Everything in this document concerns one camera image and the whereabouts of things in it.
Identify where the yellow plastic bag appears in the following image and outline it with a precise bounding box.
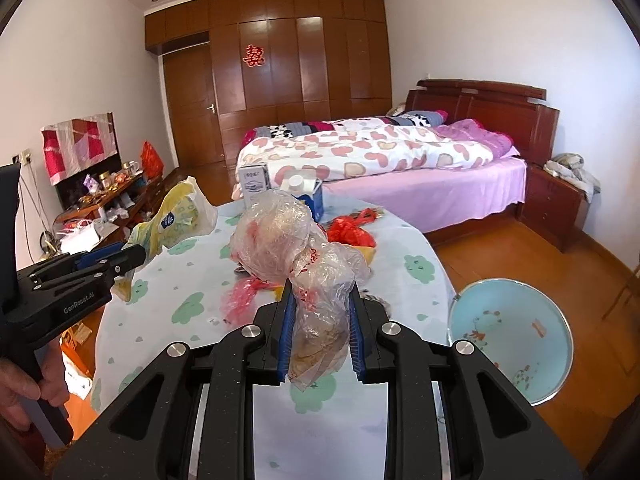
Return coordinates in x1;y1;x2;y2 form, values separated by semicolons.
112;177;218;301

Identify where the yellow sponge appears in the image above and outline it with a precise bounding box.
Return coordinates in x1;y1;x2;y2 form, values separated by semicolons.
357;246;376;266

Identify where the clear plastic bag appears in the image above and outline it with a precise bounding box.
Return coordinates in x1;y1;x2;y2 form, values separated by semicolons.
230;190;371;390

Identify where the red plastic bag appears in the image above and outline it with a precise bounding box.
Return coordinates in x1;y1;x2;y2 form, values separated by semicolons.
326;208;380;248

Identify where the light blue trash bin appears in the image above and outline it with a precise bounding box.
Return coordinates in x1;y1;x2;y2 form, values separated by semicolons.
448;278;574;406

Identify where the person's left hand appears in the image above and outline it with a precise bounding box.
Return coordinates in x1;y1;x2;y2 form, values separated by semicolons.
0;340;70;431

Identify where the cluttered wooden TV cabinet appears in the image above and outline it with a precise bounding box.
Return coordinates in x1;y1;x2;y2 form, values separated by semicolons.
53;172;171;254

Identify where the cloud print tablecloth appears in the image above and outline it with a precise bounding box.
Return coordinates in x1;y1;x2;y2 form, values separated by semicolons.
91;204;454;479

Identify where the pink plastic bag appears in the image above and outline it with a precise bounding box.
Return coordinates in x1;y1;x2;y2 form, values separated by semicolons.
220;276;283;327

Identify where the television with cloth cover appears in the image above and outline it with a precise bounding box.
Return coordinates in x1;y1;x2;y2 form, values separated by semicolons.
40;113;122;209

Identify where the red gift bag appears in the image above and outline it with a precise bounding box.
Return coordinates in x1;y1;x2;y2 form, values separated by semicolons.
141;141;164;179

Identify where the folding wooden chair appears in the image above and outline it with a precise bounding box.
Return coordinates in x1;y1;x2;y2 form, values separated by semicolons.
601;263;640;321

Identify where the wooden nightstand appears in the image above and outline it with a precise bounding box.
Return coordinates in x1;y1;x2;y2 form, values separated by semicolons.
518;164;589;252

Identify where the bed with pink sheet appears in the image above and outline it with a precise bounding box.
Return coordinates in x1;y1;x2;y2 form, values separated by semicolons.
240;110;526;233

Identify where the white milk carton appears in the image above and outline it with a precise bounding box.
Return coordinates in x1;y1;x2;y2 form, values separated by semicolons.
238;164;271;208

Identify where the blue LOOK carton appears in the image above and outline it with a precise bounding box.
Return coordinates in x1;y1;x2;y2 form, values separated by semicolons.
280;169;324;222

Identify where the wooden door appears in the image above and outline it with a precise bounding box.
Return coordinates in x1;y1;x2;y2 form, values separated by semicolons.
163;44;224;168

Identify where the clothes pile on nightstand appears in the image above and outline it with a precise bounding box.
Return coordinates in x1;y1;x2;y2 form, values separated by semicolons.
542;153;601;203

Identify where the heart print duvet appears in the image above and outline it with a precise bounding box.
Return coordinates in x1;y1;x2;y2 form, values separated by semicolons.
236;119;512;185

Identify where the wooden headboard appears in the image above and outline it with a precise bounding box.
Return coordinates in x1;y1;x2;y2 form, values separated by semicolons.
406;79;560;166

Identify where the red double happiness sticker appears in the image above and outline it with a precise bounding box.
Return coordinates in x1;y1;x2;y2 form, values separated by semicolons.
242;44;266;68

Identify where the wooden wardrobe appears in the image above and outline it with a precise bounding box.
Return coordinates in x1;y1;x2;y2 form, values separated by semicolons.
144;0;392;167

